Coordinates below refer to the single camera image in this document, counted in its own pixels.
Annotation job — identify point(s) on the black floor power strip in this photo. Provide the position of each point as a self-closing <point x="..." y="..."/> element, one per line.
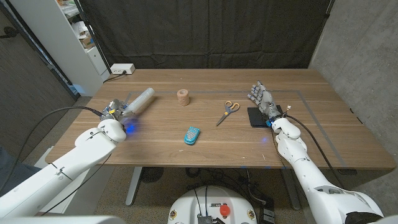
<point x="267" y="215"/>

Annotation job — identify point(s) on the black square block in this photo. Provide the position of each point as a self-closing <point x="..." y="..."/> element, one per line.
<point x="256" y="118"/>

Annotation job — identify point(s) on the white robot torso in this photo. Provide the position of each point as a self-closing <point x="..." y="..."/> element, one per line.
<point x="62" y="220"/>

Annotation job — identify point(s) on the cardboard box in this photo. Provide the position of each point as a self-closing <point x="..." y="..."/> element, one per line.
<point x="87" y="41"/>

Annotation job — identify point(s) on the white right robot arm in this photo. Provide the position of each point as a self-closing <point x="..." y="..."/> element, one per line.
<point x="308" y="180"/>

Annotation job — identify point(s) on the black backdrop curtain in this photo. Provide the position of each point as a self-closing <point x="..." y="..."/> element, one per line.
<point x="202" y="31"/>

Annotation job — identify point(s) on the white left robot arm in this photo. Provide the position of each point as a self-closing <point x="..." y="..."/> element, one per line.
<point x="62" y="174"/>

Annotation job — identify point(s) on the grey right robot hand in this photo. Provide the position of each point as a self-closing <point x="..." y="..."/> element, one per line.
<point x="265" y="101"/>

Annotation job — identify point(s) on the person's leg in jeans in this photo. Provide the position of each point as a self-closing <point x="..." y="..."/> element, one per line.
<point x="12" y="174"/>

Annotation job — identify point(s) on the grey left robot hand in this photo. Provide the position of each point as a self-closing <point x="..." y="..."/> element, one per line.
<point x="114" y="112"/>

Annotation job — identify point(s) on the red emergency stop button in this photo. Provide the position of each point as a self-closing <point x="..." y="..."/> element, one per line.
<point x="225" y="210"/>

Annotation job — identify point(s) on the white shelf cabinet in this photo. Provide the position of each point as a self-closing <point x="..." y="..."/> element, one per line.
<point x="56" y="40"/>

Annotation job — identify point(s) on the black backdrop stand pole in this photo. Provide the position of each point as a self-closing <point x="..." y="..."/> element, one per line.
<point x="90" y="31"/>

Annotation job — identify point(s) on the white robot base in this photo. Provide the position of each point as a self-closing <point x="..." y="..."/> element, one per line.
<point x="186" y="208"/>

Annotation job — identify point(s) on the clear plastic wrap roll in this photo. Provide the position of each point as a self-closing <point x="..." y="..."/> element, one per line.
<point x="141" y="99"/>

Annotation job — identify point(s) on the white power strip box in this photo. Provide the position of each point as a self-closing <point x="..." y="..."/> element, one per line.
<point x="122" y="68"/>

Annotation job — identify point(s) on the black round floor fan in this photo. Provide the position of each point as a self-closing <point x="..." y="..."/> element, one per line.
<point x="151" y="174"/>

